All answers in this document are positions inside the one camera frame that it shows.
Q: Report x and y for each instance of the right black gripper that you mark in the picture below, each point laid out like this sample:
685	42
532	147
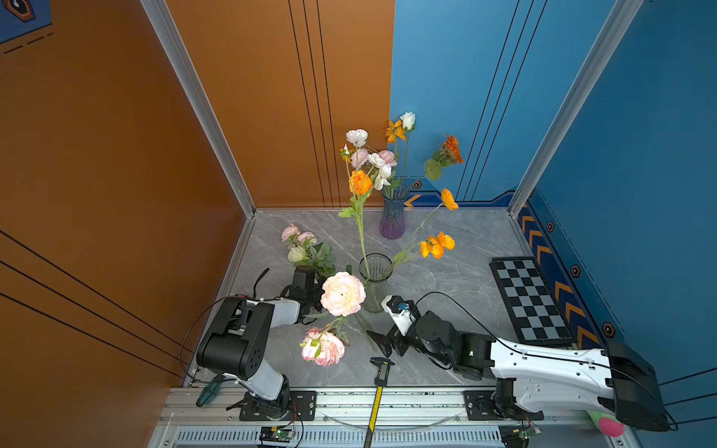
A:
395	337

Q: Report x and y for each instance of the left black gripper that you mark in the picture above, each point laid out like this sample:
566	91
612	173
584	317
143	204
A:
320	283

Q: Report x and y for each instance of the clear grey glass vase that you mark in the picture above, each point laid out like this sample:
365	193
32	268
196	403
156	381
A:
375	270

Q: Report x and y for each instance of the blue purple glass vase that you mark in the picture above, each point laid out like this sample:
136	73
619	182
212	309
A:
392	224

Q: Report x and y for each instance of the pink peony flower stem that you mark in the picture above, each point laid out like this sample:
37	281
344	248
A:
386	157

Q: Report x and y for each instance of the orange gerbera flower stem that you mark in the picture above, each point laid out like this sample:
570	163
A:
447	155

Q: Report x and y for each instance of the white rose flower stem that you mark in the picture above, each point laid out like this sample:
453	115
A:
408	123

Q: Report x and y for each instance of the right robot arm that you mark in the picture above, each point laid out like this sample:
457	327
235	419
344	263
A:
531	380

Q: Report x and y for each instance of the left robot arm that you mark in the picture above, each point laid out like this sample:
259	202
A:
233	348

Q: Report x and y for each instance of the yellow black caliper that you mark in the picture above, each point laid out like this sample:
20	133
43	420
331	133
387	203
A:
381	381

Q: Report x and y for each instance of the mixed flower bunch on table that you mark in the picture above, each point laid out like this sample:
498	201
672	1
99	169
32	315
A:
306	250

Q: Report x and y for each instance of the left green circuit board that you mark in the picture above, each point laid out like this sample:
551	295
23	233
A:
277	437

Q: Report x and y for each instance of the green circuit board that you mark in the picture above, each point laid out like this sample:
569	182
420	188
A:
277	437
518	437

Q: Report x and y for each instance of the black white checkerboard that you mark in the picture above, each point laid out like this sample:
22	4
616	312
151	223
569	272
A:
531	307

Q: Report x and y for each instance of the right green circuit board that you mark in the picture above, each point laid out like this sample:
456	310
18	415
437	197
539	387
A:
518	437

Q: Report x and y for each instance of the pink green plush toy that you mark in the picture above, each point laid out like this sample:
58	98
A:
607	424

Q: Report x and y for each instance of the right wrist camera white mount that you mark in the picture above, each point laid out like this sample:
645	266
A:
403	313

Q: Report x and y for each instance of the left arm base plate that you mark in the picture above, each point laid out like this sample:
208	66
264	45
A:
300	402

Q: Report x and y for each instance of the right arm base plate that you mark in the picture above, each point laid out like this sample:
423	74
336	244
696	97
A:
482	405

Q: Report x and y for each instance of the green handled screwdriver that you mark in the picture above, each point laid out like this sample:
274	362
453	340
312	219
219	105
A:
210	391

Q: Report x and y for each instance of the aluminium front rail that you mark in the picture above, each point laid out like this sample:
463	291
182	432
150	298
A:
408	417

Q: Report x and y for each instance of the left aluminium corner post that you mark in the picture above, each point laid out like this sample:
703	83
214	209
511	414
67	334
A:
166	30

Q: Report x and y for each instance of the aluminium corner post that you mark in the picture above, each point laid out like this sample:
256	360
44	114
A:
621	16
166	30

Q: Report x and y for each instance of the right aluminium corner post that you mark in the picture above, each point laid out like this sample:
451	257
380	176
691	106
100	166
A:
621	16

